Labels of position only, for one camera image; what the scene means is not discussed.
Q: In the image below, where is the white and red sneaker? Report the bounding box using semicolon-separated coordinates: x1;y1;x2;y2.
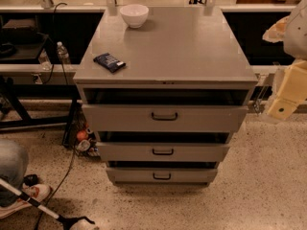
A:
0;183;53;220

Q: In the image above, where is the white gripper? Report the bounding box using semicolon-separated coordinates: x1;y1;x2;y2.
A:
262;16;307;121

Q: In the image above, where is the grey drawer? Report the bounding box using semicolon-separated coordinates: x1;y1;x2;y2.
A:
106;168;218;184
83;104;248;132
97;142;229;162

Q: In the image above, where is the dark blue snack packet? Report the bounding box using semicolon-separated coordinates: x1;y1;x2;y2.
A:
93;53;126;73

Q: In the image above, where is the person's leg in jeans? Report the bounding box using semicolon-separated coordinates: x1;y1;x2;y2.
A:
0;139;29;207

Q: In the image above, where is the white ceramic bowl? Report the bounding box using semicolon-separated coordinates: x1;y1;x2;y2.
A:
120;4;149;28

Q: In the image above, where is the black floor cable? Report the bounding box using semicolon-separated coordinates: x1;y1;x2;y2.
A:
33;144;78;230

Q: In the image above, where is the grey metal drawer cabinet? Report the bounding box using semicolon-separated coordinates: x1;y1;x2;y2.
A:
72;5;259;188

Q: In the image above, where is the orange ball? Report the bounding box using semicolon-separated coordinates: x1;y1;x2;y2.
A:
77;130;88;141

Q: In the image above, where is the grey middle drawer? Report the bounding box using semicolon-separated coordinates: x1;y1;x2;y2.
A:
97;142;229;162

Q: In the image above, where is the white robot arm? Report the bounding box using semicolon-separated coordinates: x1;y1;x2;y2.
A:
262;0;307;124

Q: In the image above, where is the clear plastic water bottle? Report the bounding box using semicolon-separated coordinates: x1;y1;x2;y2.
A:
57;41;71;65

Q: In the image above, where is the grey top drawer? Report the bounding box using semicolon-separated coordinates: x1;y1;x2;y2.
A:
83;104;248;132

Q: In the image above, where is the white black grabber stick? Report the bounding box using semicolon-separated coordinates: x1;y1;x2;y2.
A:
0;179;94;230

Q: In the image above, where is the black metal stand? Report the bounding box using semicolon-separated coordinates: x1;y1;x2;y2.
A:
0;77;81;148

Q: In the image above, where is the grey bottom drawer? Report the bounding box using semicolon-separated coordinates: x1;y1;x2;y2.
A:
106;168;218;184

